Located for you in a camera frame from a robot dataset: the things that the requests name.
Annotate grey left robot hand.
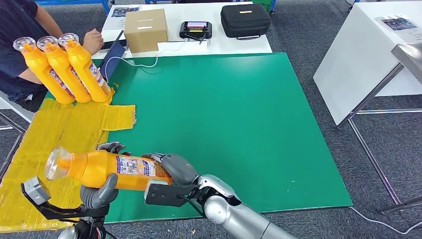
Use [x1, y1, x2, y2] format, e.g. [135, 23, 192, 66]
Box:
[80, 141, 132, 212]

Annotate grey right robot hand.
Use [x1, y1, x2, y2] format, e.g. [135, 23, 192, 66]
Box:
[141, 152, 200, 186]

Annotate orange bottle with clear cap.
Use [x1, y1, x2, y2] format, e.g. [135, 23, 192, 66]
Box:
[58, 33, 112, 103]
[36, 35, 93, 104]
[44, 146, 174, 192]
[12, 36, 76, 105]

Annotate green table board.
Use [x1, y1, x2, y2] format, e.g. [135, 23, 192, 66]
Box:
[44, 52, 353, 223]

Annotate yellow tape patch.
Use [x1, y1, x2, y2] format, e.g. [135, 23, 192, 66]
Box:
[0, 85, 137, 233]

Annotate small white table with legs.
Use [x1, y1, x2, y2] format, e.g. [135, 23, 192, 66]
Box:
[0, 91, 35, 182]

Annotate dark blue tablet sleeve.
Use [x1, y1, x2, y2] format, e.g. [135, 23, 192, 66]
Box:
[99, 29, 127, 82]

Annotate black remote controller with screen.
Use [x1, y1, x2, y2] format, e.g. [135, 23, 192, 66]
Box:
[179, 21, 212, 44]

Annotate black phone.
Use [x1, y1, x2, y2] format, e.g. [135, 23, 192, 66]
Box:
[100, 39, 128, 50]

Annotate brown cardboard box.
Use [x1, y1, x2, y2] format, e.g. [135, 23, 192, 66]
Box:
[123, 8, 169, 53]

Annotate black zipped carrying case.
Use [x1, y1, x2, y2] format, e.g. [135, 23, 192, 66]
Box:
[219, 3, 272, 40]

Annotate printed paper sheet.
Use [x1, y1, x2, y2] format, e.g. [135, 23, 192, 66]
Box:
[375, 15, 422, 43]
[107, 5, 142, 30]

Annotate green plastic crate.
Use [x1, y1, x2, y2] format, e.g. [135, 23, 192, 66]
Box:
[245, 0, 278, 16]

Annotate person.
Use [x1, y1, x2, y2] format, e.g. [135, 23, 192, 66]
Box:
[0, 0, 105, 113]

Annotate large white table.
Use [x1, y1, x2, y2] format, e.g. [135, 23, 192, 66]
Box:
[313, 1, 422, 127]

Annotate metal table legs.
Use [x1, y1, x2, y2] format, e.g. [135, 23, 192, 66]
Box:
[336, 63, 422, 215]

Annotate steel table top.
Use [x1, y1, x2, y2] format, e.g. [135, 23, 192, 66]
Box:
[390, 42, 422, 85]

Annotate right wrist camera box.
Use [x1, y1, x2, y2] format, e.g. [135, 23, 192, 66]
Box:
[144, 179, 202, 208]

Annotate blue metal frame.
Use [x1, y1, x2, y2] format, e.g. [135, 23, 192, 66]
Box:
[34, 0, 114, 16]

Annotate white floor cable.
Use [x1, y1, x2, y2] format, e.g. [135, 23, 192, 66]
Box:
[347, 204, 422, 235]

